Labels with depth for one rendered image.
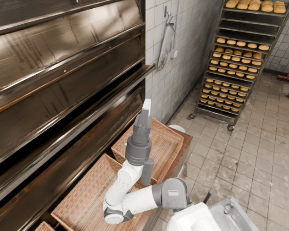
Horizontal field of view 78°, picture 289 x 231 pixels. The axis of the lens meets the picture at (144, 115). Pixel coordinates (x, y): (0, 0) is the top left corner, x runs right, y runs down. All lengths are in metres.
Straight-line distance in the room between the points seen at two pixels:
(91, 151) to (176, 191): 0.83
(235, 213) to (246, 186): 1.83
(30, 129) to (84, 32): 0.55
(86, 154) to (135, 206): 0.69
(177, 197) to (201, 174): 1.75
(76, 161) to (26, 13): 0.91
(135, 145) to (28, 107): 0.57
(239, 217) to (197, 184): 1.63
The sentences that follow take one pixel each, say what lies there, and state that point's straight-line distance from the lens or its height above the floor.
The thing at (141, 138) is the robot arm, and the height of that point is 1.67.
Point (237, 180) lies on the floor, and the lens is 2.63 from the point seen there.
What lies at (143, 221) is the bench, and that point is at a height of 0.58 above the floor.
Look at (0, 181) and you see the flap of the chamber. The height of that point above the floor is 1.41.
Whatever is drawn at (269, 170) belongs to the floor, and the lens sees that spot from 2.92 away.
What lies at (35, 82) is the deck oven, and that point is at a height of 1.67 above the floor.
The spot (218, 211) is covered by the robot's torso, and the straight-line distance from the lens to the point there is 0.80.
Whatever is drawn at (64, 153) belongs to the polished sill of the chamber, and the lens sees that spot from 1.24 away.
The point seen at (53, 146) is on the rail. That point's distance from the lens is 0.94.
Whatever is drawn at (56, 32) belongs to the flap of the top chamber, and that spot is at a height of 1.83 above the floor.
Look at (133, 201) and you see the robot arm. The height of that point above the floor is 1.32.
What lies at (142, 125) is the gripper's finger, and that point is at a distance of 0.53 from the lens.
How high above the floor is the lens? 2.10
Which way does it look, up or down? 43 degrees down
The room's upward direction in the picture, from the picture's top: straight up
